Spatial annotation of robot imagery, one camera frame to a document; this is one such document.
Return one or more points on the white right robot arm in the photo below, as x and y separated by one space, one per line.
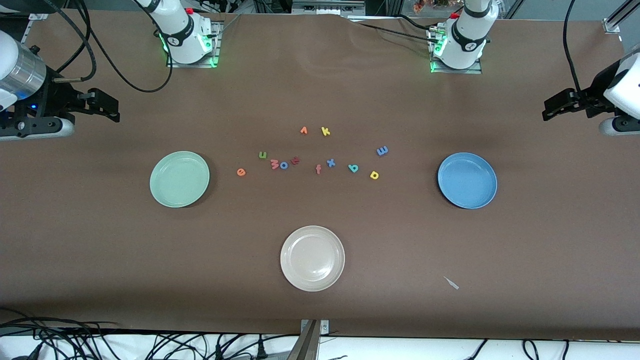
182 35

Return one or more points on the aluminium frame profile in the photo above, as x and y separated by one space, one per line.
617 17

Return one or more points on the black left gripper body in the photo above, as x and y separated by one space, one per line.
593 94

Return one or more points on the blue plate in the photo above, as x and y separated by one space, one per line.
467 180

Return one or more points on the brown table cover sheet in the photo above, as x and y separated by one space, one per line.
320 75

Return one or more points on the grey metal beam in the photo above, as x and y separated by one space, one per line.
305 345

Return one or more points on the light green plate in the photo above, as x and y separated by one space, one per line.
180 179

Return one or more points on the beige plate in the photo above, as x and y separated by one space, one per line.
312 258

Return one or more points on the blue foam letter m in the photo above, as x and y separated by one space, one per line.
382 150

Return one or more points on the grey power strip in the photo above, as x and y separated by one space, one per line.
327 6

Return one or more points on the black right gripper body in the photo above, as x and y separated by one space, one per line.
56 97

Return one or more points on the teal foam letter b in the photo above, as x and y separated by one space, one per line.
353 168

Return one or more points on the orange foam letter e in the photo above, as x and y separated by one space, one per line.
240 172

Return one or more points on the pink foam letter w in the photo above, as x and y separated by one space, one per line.
274 164

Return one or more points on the metal bracket with screw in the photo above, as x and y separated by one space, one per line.
324 327

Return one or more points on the small metal corner bracket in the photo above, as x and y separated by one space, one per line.
39 15

